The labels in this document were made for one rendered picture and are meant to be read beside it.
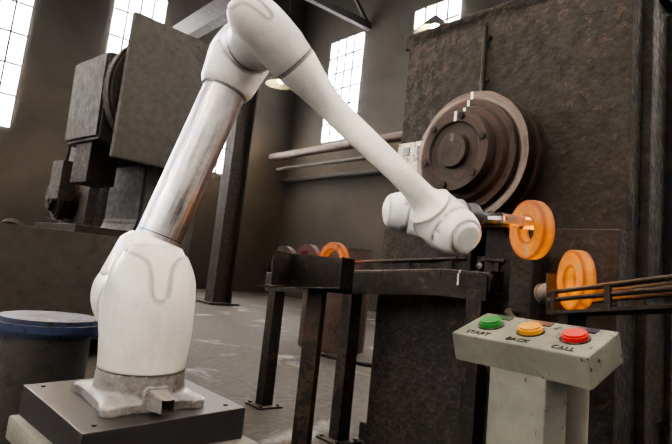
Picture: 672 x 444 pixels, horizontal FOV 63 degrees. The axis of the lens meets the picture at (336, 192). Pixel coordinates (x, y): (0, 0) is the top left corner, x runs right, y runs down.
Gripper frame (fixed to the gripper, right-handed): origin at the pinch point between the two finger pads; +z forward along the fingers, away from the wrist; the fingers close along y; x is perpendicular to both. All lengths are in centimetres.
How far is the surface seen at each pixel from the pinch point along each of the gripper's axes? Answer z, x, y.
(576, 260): 7.2, -9.2, 8.7
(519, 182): 15.1, 15.8, -26.1
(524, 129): 16.2, 33.2, -25.3
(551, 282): 8.8, -15.1, -2.6
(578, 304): 6.6, -20.0, 10.0
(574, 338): -32, -23, 53
